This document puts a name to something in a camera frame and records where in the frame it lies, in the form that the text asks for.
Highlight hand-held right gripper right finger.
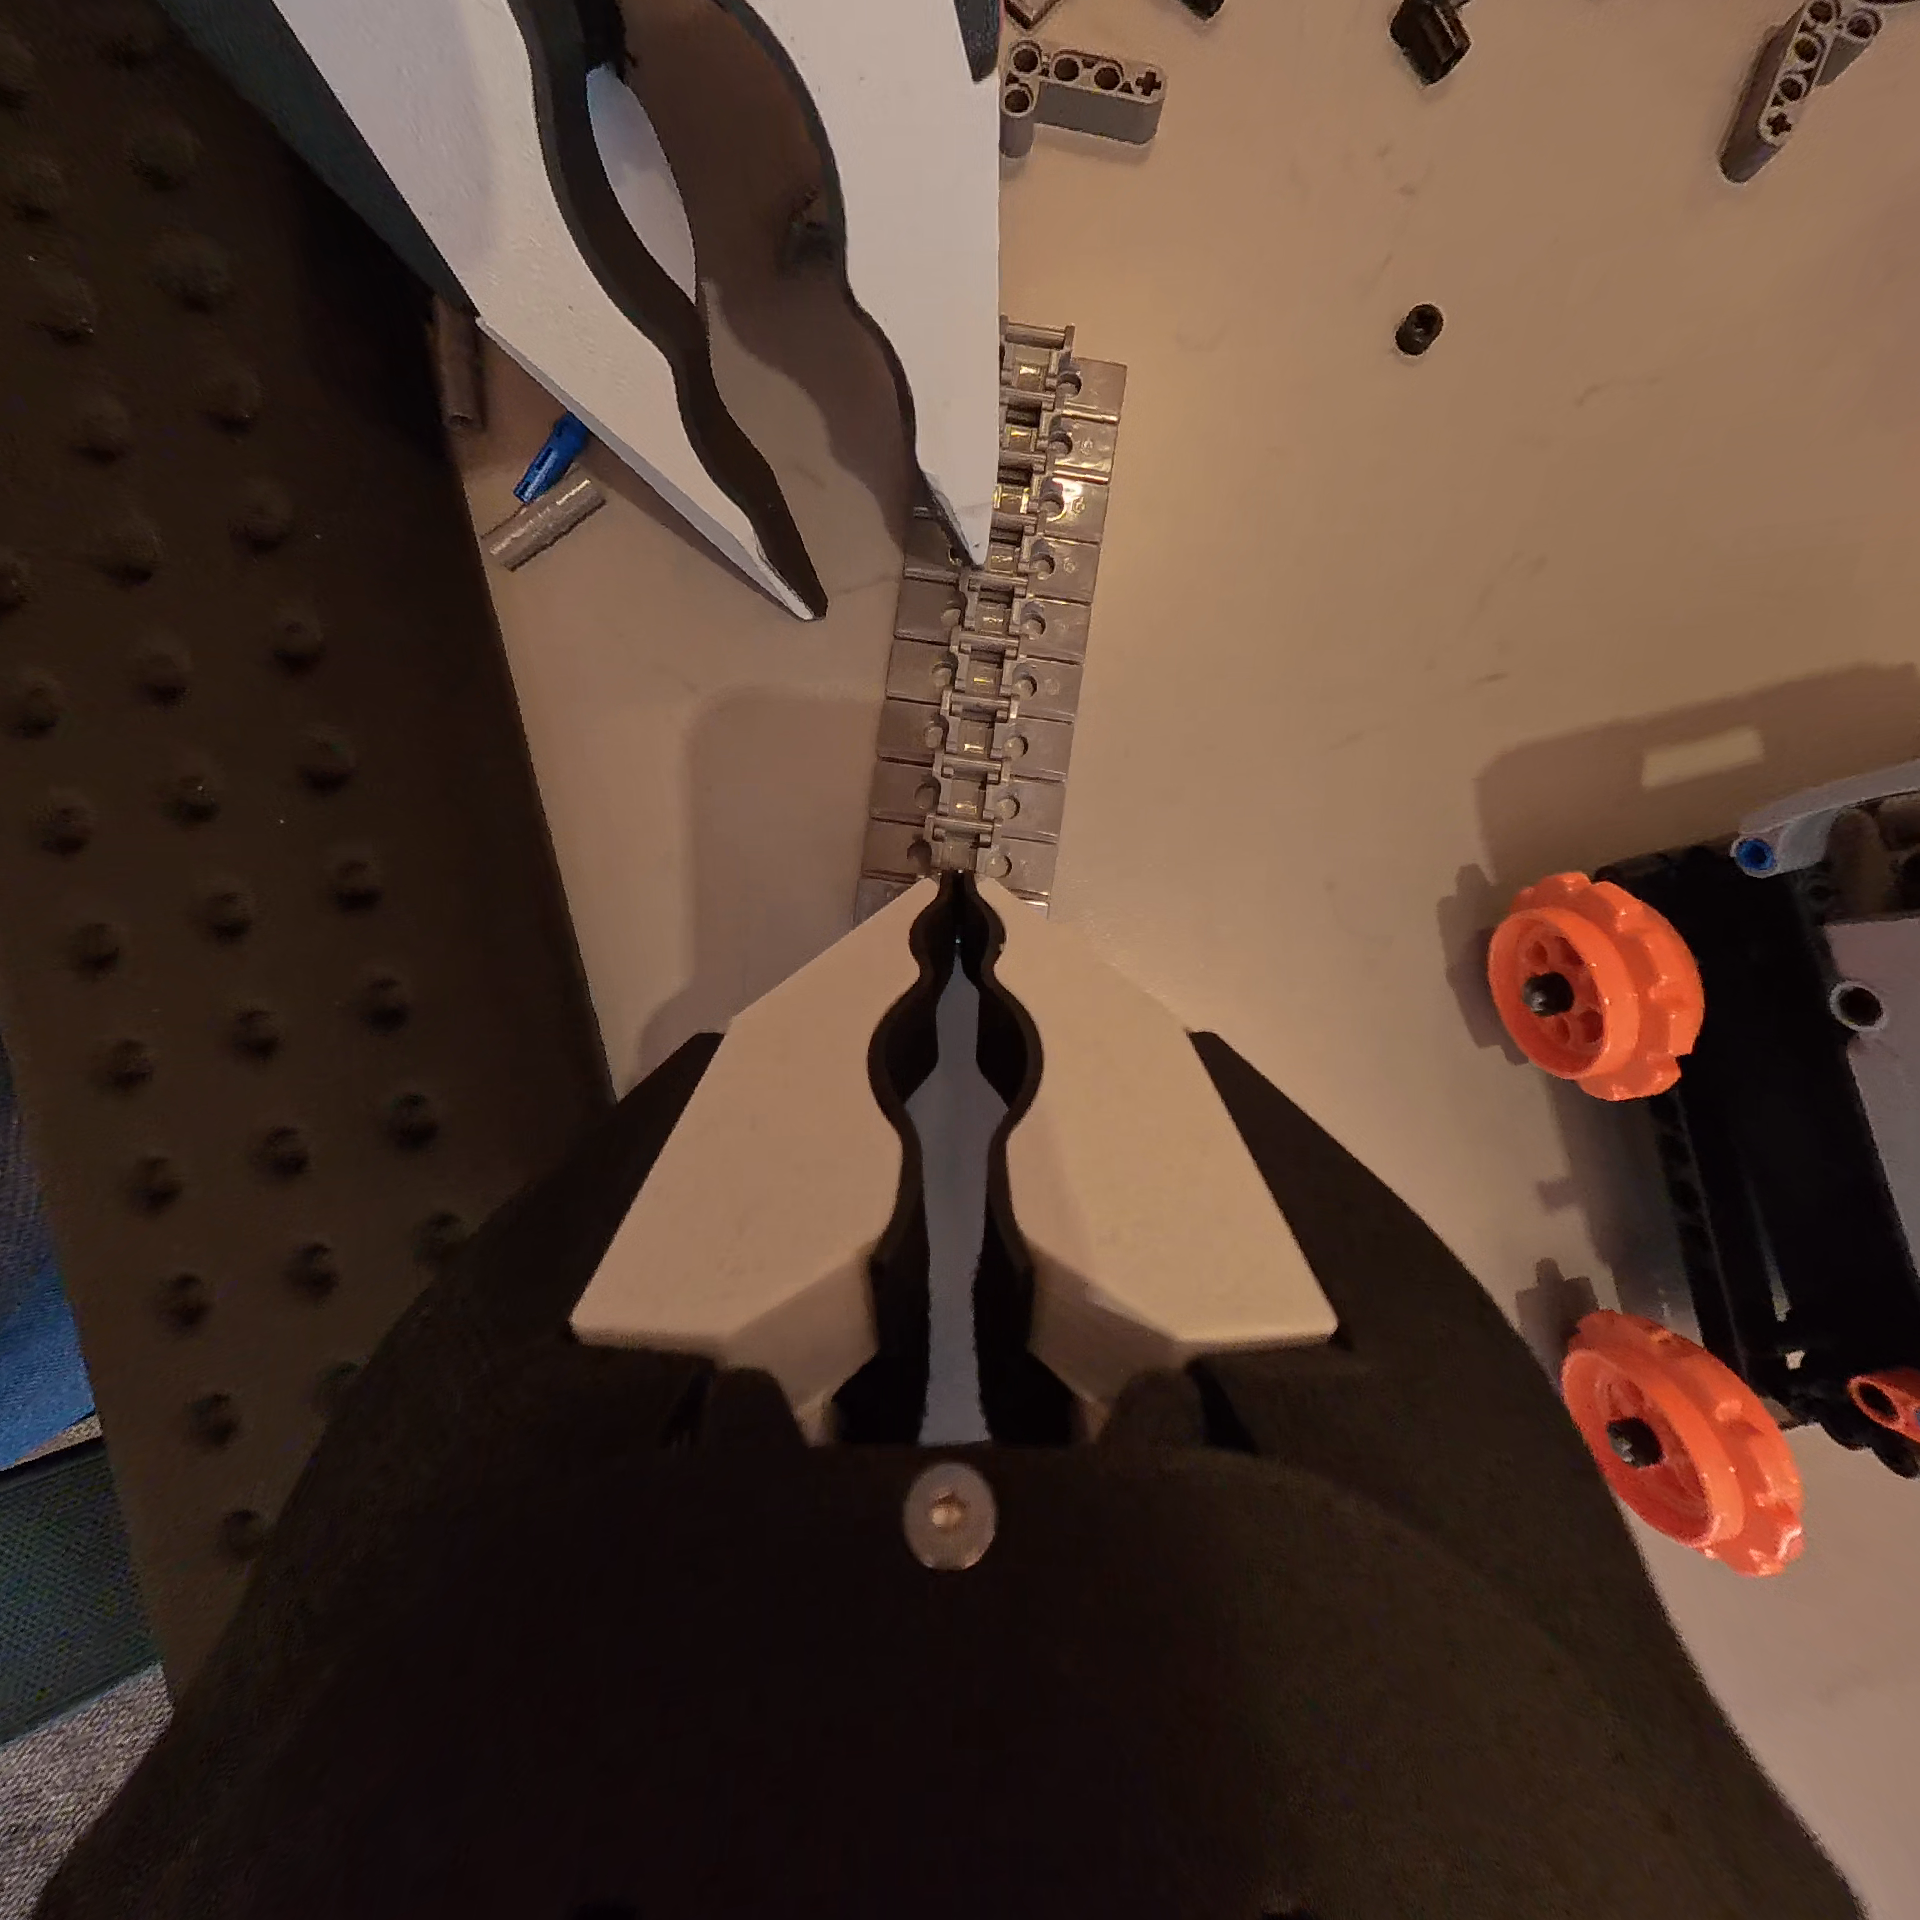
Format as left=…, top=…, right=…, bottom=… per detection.
left=957, top=872, right=1340, bottom=1441

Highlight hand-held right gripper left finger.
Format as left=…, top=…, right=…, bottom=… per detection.
left=570, top=872, right=962, bottom=1441

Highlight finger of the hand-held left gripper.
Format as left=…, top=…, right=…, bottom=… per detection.
left=701, top=0, right=1003, bottom=569
left=277, top=0, right=829, bottom=621

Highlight grey clip plate assembly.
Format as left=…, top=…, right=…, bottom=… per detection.
left=855, top=314, right=1128, bottom=922

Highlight grey perforated beam assembly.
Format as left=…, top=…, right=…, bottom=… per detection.
left=997, top=36, right=1167, bottom=160

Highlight grey tube connector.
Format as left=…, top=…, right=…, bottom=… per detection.
left=483, top=481, right=608, bottom=572

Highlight black toy car orange wheels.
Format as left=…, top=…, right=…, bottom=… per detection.
left=1486, top=765, right=1920, bottom=1578

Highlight black dimpled foam pad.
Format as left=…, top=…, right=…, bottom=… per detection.
left=0, top=0, right=618, bottom=1695

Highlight person's leg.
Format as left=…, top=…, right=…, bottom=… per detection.
left=0, top=1049, right=98, bottom=1479

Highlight dark green cloth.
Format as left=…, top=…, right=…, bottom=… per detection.
left=0, top=1446, right=159, bottom=1742

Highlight grey angled holed beam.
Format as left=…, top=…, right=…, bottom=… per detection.
left=1717, top=0, right=1888, bottom=185

